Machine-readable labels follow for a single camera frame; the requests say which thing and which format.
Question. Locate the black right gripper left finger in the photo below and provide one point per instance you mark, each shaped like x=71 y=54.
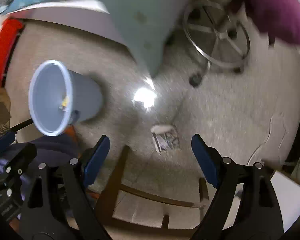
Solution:
x=42 y=214

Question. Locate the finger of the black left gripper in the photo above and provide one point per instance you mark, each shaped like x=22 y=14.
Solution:
x=6 y=140
x=21 y=161

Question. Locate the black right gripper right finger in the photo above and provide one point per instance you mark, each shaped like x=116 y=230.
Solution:
x=244 y=206

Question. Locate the white trash bin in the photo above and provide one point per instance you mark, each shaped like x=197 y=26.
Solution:
x=59 y=97

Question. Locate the red bench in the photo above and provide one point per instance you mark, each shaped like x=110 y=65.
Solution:
x=8 y=34

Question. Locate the crumpled paper scrap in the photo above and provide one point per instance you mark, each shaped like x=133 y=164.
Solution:
x=165 y=138

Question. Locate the metal round fan base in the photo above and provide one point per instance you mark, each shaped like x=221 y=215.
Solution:
x=219 y=41

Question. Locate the magenta cloth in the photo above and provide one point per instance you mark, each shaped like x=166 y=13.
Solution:
x=277 y=18

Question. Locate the wooden stool frame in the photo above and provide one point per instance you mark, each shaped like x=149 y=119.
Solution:
x=106 y=202

